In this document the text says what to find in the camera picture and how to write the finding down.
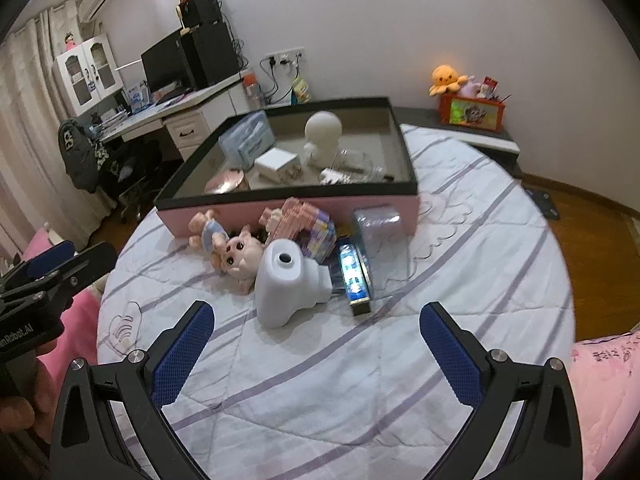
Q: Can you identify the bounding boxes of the white desk with drawers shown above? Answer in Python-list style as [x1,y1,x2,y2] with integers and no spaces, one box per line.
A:
[100,70,266,161]

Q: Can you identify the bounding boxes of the blue green rectangular box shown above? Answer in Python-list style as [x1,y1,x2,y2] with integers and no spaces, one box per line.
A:
[336,240,373,317]

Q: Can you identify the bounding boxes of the clear plastic packet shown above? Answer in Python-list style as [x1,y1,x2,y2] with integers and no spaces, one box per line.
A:
[320,150,396,184]

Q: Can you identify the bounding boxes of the pink building block toy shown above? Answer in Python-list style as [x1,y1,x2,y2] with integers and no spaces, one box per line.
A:
[260,199,337,263]

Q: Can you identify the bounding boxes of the white wall socket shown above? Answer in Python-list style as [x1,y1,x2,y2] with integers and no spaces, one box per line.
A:
[265,47,306,67]

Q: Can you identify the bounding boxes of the orange octopus plush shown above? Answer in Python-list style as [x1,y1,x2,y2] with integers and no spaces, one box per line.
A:
[429,64,468,96]

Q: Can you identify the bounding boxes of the black power cables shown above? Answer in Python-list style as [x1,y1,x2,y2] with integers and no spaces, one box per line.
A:
[259,57,281,102]

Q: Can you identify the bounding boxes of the black white jacket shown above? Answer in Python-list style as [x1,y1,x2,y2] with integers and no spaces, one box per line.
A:
[56,119,113,193]

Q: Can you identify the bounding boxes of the red capped water bottle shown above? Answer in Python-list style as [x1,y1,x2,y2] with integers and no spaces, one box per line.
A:
[242,72,263,111]

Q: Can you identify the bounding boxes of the white round-headed figure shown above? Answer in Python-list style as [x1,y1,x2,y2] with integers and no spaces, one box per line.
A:
[304,110,343,167]

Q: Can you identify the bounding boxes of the pink printed pillow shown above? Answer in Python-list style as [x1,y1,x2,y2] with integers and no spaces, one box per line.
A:
[567,330,640,480]

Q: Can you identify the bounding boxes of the black topped low cabinet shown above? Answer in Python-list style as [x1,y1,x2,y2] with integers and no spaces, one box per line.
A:
[398,107,525,178]

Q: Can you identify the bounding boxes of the pink book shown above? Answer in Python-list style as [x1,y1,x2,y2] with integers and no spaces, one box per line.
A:
[150,91,193,107]

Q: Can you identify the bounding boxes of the cream curtain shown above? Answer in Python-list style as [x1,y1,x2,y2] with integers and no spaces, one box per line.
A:
[0,7,116,256]

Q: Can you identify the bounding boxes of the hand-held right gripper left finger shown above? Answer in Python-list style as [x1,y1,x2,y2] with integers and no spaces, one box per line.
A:
[49,300,216,480]

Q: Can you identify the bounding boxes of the black office chair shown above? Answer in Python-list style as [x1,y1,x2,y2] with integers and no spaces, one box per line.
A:
[97,140,163,223]

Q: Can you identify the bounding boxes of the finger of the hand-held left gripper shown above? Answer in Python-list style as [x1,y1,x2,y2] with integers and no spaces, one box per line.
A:
[0,242,118,313]
[0,240,76,293]

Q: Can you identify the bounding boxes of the pink blanket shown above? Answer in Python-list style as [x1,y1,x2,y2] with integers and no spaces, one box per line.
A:
[20,227,108,411]

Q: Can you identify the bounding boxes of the pink plush toy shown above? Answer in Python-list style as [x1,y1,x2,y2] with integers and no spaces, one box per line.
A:
[459,76,488,98]

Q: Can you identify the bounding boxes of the white humidifier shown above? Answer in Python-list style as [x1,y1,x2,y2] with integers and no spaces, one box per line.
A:
[254,239,333,330]

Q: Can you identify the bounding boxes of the blue white carton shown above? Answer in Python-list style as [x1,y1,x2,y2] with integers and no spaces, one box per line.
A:
[127,82,151,113]

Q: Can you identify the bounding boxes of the rose gold cylinder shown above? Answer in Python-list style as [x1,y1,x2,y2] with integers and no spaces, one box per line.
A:
[205,170,251,196]

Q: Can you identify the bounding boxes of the small black speaker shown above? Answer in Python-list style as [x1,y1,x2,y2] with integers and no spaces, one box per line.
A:
[180,0,222,28]

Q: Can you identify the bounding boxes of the colourful snack bag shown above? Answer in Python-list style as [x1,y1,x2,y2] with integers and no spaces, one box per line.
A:
[291,76,312,106]

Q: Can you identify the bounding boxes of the pink black-rimmed storage box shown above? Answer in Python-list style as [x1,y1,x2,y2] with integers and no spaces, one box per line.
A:
[154,96,419,241]

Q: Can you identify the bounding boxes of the black computer monitor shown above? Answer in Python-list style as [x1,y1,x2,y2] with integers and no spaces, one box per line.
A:
[141,30,193,96]

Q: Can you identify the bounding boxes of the stack of papers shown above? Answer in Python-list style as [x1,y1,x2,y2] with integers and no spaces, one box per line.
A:
[90,107,131,136]

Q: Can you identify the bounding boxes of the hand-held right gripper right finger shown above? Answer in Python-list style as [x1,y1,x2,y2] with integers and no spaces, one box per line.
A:
[419,301,583,480]

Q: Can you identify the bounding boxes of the orange picture box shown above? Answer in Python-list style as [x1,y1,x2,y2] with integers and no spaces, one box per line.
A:
[439,92,506,133]

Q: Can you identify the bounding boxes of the person's left hand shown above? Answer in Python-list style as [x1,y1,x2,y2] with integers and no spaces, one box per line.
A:
[0,354,58,435]

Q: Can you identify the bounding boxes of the black computer tower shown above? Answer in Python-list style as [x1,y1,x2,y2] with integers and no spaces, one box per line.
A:
[180,21,241,88]

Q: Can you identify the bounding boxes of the grey floor scale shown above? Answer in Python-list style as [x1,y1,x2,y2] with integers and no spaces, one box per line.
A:
[522,187,561,218]

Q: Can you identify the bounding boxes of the clear purple box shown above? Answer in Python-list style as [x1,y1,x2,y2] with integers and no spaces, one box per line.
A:
[352,206,403,257]

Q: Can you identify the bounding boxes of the white glass-door cabinet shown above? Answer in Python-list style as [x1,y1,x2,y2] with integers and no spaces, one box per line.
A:
[52,34,126,117]

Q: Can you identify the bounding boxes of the pink big-headed doll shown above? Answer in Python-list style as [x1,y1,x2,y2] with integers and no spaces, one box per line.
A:
[189,209,267,295]

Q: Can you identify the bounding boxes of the small white pink box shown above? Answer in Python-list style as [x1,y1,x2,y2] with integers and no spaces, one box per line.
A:
[254,149,303,184]

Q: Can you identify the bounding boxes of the clear plastic box blue contents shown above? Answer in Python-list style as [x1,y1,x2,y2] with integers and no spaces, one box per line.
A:
[218,112,276,168]

